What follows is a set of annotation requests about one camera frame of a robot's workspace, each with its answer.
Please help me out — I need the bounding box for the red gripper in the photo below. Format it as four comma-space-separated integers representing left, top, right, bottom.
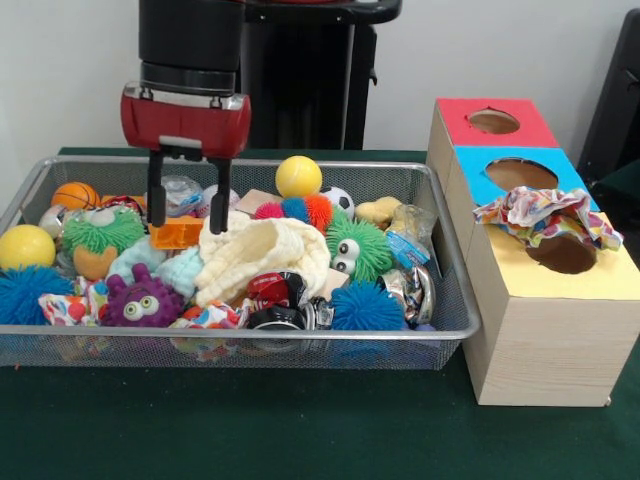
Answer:
119, 82, 253, 235

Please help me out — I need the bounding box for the polka dot cloth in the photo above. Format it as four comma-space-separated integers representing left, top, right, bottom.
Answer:
38, 277, 110, 327
472, 185, 625, 251
169, 298, 251, 331

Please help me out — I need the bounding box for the shallow silver mesh bin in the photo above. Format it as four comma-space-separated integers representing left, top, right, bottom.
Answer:
0, 154, 482, 371

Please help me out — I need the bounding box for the wooden three-hole box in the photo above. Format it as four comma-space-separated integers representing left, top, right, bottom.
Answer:
426, 97, 640, 407

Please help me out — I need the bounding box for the green spiky toy with eyes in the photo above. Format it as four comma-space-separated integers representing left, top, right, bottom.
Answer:
60, 206, 147, 281
325, 209, 394, 284

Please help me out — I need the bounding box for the cream knitted cloth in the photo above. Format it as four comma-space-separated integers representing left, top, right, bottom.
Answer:
193, 209, 332, 307

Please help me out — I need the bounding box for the purple spiky monster toy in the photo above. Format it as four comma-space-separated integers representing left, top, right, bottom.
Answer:
99, 263, 186, 329

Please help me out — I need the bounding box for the orange toy basketball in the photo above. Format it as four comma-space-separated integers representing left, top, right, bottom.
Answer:
50, 181, 101, 211

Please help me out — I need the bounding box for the yellow ball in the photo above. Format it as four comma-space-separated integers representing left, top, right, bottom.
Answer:
275, 155, 324, 199
0, 224, 57, 271

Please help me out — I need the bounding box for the blue spiky ball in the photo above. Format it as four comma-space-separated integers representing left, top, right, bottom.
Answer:
0, 264, 76, 326
329, 279, 407, 332

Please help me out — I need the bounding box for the dark green tablecloth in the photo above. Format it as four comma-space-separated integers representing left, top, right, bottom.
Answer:
0, 145, 640, 480
592, 159, 640, 206

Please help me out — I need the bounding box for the black metal stand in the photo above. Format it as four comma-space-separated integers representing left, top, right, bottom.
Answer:
577, 7, 640, 174

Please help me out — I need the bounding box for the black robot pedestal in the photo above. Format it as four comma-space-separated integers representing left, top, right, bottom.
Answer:
239, 0, 404, 150

